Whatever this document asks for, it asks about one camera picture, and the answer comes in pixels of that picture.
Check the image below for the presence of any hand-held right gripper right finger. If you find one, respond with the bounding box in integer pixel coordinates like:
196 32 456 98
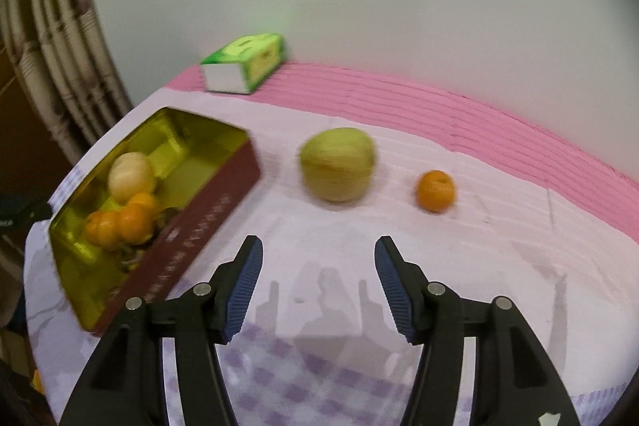
374 235 582 426

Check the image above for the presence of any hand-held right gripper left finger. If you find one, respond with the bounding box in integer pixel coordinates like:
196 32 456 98
59 235 264 426

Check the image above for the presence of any gold and maroon tin box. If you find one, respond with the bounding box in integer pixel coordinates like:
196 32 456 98
48 107 261 337

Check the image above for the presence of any deep orange tangerine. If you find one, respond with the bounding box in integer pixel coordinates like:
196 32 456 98
84 210 123 250

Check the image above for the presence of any pale yellow round fruit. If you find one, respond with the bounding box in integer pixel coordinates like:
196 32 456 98
108 151 157 203

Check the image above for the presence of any dark passion fruit front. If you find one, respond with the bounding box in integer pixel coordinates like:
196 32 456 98
117 240 153 269

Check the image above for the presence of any green guava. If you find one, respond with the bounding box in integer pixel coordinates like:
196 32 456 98
298 127 379 203

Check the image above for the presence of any brown wooden cabinet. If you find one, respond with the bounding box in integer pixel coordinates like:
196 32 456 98
0 0 75 207

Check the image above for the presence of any small orange tangerine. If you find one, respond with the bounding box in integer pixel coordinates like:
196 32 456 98
415 169 457 213

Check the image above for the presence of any beige patterned curtain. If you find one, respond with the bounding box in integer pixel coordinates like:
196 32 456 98
0 0 133 147

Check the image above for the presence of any green tissue box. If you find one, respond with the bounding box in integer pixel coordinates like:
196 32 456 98
200 33 286 95

